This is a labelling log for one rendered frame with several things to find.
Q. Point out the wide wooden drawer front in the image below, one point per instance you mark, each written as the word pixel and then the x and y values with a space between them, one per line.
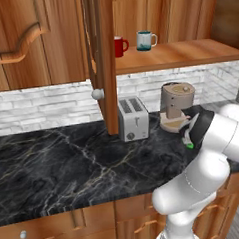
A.
pixel 58 228

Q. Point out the wooden wall cabinet shelf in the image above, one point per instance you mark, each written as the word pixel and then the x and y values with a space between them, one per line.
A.
pixel 177 54

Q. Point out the wooden base cabinet door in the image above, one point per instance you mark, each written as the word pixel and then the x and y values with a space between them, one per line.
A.
pixel 130 236

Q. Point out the closed wooden cabinet door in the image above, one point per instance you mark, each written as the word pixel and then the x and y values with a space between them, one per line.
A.
pixel 36 39

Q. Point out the dark open wooden cabinet door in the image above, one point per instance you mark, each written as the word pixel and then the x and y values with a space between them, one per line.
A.
pixel 227 21

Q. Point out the wooden base cabinet run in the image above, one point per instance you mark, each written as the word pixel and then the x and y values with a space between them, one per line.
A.
pixel 227 205

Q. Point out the silver two-slot toaster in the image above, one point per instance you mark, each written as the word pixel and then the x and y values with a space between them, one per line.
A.
pixel 133 119

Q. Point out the beige coffee machine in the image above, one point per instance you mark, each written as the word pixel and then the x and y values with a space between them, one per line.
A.
pixel 175 99

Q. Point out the white round door knob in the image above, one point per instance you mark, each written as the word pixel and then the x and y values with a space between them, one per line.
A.
pixel 97 93

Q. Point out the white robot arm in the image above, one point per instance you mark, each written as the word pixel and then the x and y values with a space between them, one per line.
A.
pixel 195 183

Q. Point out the narrow wooden drawer front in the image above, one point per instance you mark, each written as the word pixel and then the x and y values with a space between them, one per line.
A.
pixel 133 207

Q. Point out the white round drawer knob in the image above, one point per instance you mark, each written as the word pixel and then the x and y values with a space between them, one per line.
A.
pixel 23 235

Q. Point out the red mug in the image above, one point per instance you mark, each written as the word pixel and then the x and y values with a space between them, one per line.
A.
pixel 119 47

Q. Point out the teal and white mug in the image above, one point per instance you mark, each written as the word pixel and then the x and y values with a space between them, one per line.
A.
pixel 143 41

